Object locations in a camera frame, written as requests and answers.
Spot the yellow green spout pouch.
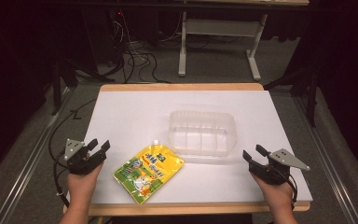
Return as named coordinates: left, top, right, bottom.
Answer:
left=112, top=138, right=186, bottom=206

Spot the white table cover sheet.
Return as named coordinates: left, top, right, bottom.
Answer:
left=66, top=90, right=314, bottom=205

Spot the person's left hand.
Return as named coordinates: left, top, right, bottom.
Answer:
left=66, top=163, right=104, bottom=211

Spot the white metal desk frame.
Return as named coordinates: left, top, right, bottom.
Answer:
left=177, top=9, right=269, bottom=82

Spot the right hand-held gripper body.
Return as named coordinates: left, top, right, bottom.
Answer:
left=248, top=147, right=311, bottom=187

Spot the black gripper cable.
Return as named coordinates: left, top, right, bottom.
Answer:
left=286, top=174, right=299, bottom=210
left=48, top=98, right=98, bottom=208

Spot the person's right hand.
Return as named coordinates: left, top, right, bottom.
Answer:
left=251, top=173, right=295, bottom=212

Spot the wooden table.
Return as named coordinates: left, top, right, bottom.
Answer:
left=62, top=82, right=311, bottom=217

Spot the clear plastic container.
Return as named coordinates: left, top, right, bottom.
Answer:
left=167, top=108, right=239, bottom=159

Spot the metal floor rail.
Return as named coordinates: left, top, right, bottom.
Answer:
left=0, top=87, right=71, bottom=224
left=292, top=92, right=357, bottom=224

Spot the tangle of floor cables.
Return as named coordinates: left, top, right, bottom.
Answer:
left=104, top=10, right=172, bottom=85

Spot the black metal stand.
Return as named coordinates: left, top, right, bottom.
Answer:
left=49, top=55, right=108, bottom=117
left=263, top=62, right=323, bottom=129

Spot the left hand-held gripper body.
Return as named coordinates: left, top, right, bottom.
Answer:
left=63, top=138, right=107, bottom=176

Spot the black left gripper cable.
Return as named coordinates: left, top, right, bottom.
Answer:
left=48, top=98, right=98, bottom=208

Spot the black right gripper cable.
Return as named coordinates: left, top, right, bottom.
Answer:
left=286, top=174, right=299, bottom=210

